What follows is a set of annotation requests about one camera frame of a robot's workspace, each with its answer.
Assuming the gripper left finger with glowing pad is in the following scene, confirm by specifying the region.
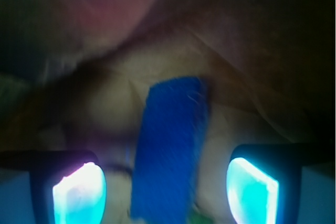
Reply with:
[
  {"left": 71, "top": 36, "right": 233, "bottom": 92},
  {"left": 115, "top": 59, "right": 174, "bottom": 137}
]
[{"left": 1, "top": 151, "right": 107, "bottom": 223}]

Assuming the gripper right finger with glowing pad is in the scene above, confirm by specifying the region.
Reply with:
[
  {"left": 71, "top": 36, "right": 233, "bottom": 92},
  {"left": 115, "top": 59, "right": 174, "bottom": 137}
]
[{"left": 226, "top": 143, "right": 335, "bottom": 223}]

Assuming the blue sponge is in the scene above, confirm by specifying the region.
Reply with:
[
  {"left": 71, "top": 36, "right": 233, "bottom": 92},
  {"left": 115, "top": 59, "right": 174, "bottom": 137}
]
[{"left": 130, "top": 77, "right": 208, "bottom": 223}]

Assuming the green plush toy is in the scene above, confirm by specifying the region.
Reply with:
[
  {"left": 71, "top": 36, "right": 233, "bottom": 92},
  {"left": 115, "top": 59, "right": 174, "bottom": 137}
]
[{"left": 187, "top": 210, "right": 214, "bottom": 224}]

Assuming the brown paper bag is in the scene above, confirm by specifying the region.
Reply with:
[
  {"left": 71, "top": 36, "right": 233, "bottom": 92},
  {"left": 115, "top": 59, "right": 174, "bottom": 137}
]
[{"left": 1, "top": 0, "right": 335, "bottom": 223}]

